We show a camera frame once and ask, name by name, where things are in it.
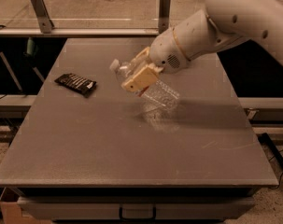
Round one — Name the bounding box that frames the cardboard box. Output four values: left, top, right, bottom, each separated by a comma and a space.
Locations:
0, 188, 51, 224

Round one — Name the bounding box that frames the middle metal rail bracket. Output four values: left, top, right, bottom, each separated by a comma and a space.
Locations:
158, 0, 171, 34

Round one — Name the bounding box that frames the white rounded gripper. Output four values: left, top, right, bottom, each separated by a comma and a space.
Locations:
121, 28, 190, 92

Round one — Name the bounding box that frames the metal rail bracket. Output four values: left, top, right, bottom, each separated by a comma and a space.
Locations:
30, 0, 54, 34
158, 0, 171, 34

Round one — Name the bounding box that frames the grey drawer with handle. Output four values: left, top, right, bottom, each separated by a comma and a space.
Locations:
17, 197, 255, 221

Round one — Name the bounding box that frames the left metal rail bracket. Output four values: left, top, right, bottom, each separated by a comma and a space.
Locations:
30, 0, 54, 34

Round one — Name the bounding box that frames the clear plastic water bottle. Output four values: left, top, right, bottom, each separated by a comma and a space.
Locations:
110, 59, 179, 110

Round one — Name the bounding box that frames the horizontal metal rail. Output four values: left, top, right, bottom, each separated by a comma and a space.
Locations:
0, 27, 159, 38

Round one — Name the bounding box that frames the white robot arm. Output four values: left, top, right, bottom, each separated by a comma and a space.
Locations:
121, 0, 283, 92

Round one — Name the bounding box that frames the dark snack bar wrapper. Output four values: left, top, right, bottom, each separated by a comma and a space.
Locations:
55, 73, 96, 97

